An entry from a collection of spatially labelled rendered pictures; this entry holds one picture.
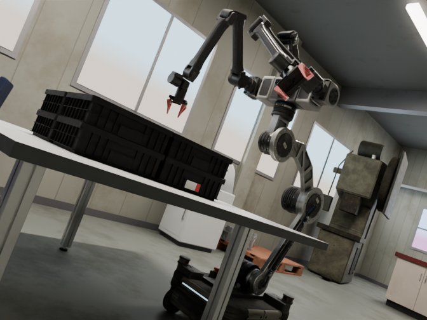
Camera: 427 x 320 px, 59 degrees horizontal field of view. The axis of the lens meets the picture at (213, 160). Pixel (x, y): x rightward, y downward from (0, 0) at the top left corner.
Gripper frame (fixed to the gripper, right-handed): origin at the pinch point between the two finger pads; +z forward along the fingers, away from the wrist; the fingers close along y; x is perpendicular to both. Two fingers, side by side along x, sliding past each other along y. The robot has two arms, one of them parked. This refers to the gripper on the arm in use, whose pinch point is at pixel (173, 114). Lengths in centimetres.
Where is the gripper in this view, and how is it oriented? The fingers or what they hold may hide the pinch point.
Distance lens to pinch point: 210.3
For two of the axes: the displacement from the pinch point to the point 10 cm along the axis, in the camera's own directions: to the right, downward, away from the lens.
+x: 0.4, 0.9, 10.0
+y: 9.4, 3.4, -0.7
